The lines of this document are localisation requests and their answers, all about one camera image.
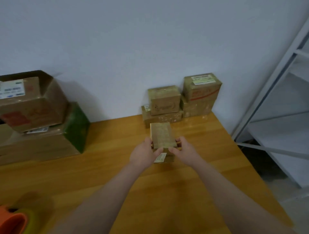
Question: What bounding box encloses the person's left hand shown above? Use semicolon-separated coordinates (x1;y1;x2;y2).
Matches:
129;137;165;172

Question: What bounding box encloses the small box with white label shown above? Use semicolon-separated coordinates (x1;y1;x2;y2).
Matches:
150;121;178;164

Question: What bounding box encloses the blue orange tape dispenser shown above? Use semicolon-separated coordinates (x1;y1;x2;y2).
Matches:
0;205;42;234

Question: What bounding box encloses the person's right hand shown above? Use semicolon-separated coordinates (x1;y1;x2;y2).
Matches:
168;136;206;168

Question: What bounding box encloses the grey metal frame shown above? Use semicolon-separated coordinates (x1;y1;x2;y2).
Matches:
232;17;309;189

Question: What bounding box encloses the box barcode label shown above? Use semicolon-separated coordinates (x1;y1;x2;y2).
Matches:
141;105;184;129

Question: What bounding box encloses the person's right forearm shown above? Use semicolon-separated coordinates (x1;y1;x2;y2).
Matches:
193;159;297;234

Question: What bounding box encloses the person's left forearm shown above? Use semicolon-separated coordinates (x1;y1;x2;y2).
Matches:
51;161;145;234

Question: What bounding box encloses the small open-flap cardboard box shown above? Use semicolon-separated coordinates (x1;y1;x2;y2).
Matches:
148;85;182;116

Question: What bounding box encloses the stack of cardboard boxes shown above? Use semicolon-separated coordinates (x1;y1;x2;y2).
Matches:
0;70;90;167

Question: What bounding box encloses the squat red-printed cardboard box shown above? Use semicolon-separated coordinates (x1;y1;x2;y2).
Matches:
183;73;223;102

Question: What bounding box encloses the wooden table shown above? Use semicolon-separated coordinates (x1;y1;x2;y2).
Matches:
0;112;294;234

